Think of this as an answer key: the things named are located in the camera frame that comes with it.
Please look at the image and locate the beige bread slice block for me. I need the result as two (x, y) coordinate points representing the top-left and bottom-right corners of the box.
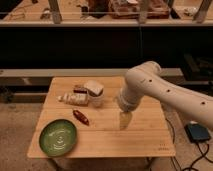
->
(84, 80), (104, 96)

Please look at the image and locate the small brown chocolate box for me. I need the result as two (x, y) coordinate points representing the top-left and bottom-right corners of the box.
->
(73, 86), (87, 94)

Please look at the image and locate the white cup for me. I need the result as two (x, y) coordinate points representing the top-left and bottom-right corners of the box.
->
(89, 93), (104, 107)

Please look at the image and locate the black foot pedal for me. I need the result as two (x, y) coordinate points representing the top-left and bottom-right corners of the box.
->
(184, 124), (211, 143)

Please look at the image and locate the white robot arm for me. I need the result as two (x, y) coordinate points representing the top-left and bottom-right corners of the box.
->
(117, 61), (213, 131)

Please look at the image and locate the red chili pepper toy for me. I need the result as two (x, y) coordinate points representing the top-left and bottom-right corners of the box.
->
(73, 110), (89, 125)

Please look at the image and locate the brown tray on shelf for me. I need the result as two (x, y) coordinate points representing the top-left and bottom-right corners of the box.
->
(109, 0), (170, 19)

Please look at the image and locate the wooden folding table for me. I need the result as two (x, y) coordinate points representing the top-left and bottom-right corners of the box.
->
(27, 77), (175, 159)

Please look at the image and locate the green ceramic bowl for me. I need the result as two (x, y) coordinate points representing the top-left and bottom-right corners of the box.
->
(39, 119), (77, 157)

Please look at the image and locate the long wooden background shelf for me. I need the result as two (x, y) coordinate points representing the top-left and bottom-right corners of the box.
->
(0, 0), (213, 27)

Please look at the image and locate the black pedal cable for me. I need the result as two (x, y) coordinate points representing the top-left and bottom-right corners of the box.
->
(165, 118), (213, 171)

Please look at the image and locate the white lying bottle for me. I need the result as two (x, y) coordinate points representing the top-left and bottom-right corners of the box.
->
(57, 93), (88, 106)

